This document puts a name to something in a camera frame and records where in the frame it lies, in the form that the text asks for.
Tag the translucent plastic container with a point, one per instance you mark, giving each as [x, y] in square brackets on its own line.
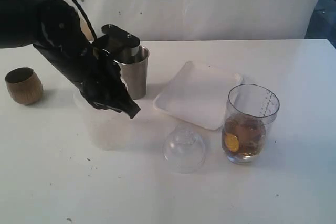
[107, 129]

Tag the stainless steel cup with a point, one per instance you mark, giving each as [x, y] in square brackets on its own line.
[134, 69]

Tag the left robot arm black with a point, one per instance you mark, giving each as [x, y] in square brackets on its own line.
[53, 28]

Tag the clear dome shaker lid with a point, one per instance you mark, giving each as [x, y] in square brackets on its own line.
[184, 150]

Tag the brown wooden cup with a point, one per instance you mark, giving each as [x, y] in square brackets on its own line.
[24, 86]

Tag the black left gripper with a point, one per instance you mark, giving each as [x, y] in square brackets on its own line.
[90, 67]

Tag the clear plastic shaker cup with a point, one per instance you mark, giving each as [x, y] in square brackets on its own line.
[250, 112]

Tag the white rectangular tray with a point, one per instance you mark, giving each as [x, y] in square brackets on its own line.
[197, 94]

